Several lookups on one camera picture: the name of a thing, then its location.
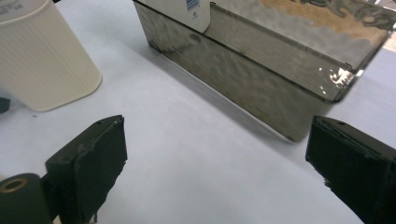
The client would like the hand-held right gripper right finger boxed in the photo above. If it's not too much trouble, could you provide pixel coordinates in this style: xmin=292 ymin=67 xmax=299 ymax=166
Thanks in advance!
xmin=304 ymin=115 xmax=396 ymax=224

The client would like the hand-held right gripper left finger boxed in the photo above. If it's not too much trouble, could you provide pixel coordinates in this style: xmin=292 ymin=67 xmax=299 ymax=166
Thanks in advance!
xmin=46 ymin=114 xmax=129 ymax=224

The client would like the cream pump bottle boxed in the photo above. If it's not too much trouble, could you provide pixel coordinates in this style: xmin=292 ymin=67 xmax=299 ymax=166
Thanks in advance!
xmin=0 ymin=0 xmax=103 ymax=113

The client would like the dark metal mesh basket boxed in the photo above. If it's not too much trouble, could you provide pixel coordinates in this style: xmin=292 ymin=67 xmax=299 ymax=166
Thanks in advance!
xmin=133 ymin=0 xmax=396 ymax=143

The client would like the white bottle with blue cap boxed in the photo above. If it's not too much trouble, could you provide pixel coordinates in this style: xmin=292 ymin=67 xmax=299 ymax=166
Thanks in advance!
xmin=136 ymin=0 xmax=213 ymax=34

